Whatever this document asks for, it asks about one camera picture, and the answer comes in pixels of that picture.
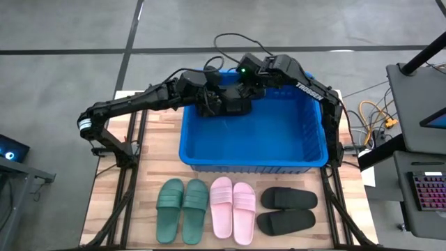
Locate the black angled panel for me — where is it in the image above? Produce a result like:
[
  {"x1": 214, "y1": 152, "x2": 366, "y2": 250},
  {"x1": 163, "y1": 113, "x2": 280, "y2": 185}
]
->
[{"x1": 357, "y1": 137, "x2": 407, "y2": 172}]

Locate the grey desk with pole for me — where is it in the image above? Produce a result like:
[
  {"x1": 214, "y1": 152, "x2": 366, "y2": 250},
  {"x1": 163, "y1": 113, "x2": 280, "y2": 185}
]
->
[{"x1": 385, "y1": 62, "x2": 446, "y2": 156}]

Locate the grey desk with keyboard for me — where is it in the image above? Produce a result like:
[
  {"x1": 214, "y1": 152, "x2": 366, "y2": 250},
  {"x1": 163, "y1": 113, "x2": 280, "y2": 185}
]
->
[{"x1": 393, "y1": 150, "x2": 446, "y2": 241}]

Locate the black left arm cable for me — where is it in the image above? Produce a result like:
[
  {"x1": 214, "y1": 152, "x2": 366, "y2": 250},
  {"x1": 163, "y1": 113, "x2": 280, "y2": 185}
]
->
[{"x1": 163, "y1": 55, "x2": 226, "y2": 84}]

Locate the pink slide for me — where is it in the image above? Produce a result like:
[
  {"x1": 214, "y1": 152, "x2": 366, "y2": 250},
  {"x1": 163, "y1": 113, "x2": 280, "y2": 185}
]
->
[
  {"x1": 232, "y1": 181, "x2": 256, "y2": 246},
  {"x1": 209, "y1": 176, "x2": 233, "y2": 240}
]

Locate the grey metal stand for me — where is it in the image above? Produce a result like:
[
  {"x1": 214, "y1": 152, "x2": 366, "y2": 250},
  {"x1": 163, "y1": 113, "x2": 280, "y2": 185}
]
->
[{"x1": 0, "y1": 156, "x2": 56, "y2": 251}]

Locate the white paper sheet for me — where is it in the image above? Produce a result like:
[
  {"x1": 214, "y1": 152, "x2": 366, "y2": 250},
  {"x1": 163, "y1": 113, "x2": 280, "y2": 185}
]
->
[{"x1": 360, "y1": 166, "x2": 376, "y2": 188}]

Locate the yellow cable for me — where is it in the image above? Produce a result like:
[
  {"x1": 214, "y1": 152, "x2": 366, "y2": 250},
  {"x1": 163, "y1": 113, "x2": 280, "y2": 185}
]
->
[{"x1": 358, "y1": 100, "x2": 400, "y2": 146}]

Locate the black smooth-strap slide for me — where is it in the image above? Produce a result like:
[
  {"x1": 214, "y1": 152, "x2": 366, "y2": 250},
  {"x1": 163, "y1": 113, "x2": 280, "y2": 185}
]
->
[
  {"x1": 261, "y1": 186, "x2": 318, "y2": 211},
  {"x1": 256, "y1": 208, "x2": 316, "y2": 237}
]

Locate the monitor with blue glow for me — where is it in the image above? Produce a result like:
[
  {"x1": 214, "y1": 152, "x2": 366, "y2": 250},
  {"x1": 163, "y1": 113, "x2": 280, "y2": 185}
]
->
[{"x1": 0, "y1": 134, "x2": 31, "y2": 164}]

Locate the green slide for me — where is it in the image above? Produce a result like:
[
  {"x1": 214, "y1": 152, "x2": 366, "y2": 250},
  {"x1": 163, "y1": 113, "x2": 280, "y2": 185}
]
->
[
  {"x1": 155, "y1": 178, "x2": 185, "y2": 245},
  {"x1": 181, "y1": 178, "x2": 209, "y2": 245}
]

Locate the blue plastic bin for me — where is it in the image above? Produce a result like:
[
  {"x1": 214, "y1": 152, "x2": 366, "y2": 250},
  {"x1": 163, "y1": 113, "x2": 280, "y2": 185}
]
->
[{"x1": 178, "y1": 68, "x2": 330, "y2": 174}]

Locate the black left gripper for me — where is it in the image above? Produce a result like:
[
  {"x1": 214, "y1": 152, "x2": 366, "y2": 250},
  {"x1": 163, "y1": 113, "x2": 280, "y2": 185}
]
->
[{"x1": 177, "y1": 68, "x2": 224, "y2": 118}]

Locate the black tablet screen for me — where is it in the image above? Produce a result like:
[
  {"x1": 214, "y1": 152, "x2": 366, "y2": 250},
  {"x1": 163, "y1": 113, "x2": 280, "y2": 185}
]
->
[{"x1": 419, "y1": 107, "x2": 446, "y2": 130}]

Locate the black right side frame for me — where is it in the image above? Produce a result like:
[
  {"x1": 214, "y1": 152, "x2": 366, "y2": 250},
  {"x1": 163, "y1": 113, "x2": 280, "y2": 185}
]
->
[{"x1": 318, "y1": 91, "x2": 376, "y2": 249}]

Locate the backlit black keyboard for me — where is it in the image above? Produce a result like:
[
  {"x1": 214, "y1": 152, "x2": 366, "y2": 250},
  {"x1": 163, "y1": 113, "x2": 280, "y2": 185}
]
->
[{"x1": 412, "y1": 170, "x2": 446, "y2": 212}]

